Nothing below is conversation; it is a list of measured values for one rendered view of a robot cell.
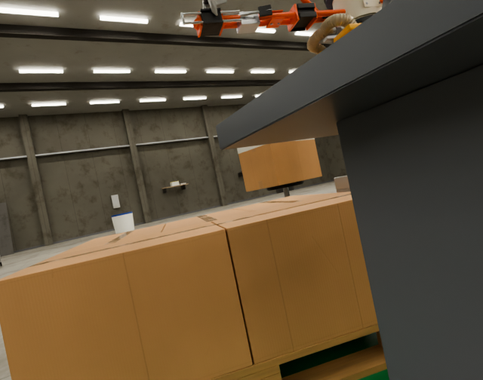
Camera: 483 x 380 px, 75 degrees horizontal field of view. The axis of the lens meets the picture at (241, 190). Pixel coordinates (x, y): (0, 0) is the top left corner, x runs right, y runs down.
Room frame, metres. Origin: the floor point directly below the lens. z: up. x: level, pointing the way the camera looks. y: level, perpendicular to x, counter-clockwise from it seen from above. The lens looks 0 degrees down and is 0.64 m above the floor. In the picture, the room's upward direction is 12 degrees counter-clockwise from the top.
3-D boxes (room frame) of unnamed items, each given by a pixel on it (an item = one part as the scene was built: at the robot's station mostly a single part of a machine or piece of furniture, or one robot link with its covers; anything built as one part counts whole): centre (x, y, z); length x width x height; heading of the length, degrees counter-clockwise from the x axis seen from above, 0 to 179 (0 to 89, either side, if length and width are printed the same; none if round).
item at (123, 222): (8.40, 3.27, 0.34); 0.58 x 0.56 x 0.68; 28
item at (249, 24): (1.11, -0.14, 1.22); 0.07 x 0.07 x 0.04; 15
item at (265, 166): (2.84, -0.39, 0.82); 0.60 x 0.40 x 0.40; 130
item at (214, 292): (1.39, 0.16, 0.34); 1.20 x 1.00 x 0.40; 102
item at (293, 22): (1.16, -0.35, 1.23); 0.10 x 0.08 x 0.06; 15
